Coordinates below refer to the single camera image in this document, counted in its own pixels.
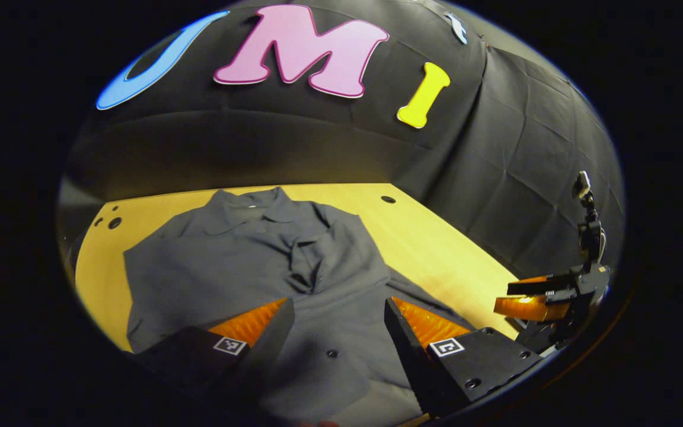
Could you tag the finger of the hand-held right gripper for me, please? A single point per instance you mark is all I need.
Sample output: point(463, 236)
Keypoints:
point(543, 284)
point(525, 308)

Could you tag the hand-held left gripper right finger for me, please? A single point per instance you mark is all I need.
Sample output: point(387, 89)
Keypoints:
point(407, 350)

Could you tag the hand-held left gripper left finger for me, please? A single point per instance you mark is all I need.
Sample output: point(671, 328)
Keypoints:
point(267, 350)

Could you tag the grey button shirt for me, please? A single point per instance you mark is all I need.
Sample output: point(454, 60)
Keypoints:
point(229, 267)

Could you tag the black backdrop cloth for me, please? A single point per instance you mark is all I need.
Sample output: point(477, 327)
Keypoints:
point(318, 142)

